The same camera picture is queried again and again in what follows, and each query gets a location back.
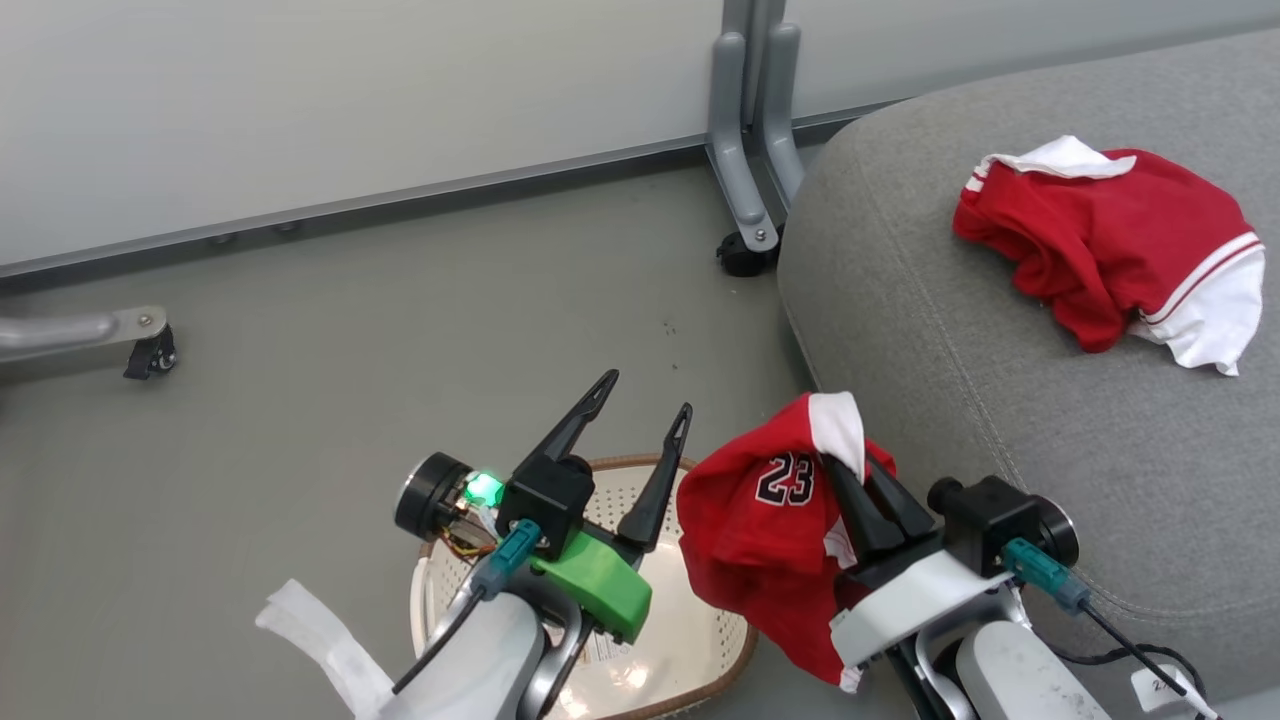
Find teal camera connector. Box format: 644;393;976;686
1003;537;1092;615
470;518;542;602

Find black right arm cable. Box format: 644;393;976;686
1060;600;1223;720

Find teal left camera connector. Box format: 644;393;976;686
470;518;542;602

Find grey partition foot with screw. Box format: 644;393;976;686
705;32;780;253

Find red shirt white striped sleeves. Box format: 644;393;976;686
951;135;1267;378

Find grey fabric sofa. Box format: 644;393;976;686
777;28;1280;703

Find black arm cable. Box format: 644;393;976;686
391;585;491;697
1060;600;1223;720

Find grey partition bottom rail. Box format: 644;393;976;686
0;135;717;283

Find white cable tag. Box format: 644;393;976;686
1130;664;1201;717

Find white laundry basket brown rim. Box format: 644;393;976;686
409;454;759;720

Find black caster wheel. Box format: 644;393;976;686
715;232;782;279
123;325;179;382

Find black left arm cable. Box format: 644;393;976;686
391;585;491;697

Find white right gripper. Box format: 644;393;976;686
820;455;1017;670

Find long grey partition foot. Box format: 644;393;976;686
0;305;170;364

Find white fabric strip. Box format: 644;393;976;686
254;577;397;720

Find red jersey number 23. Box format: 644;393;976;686
677;391;899;694

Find teal right camera connector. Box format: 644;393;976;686
1003;537;1092;615

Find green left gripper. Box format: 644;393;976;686
514;369;694;645

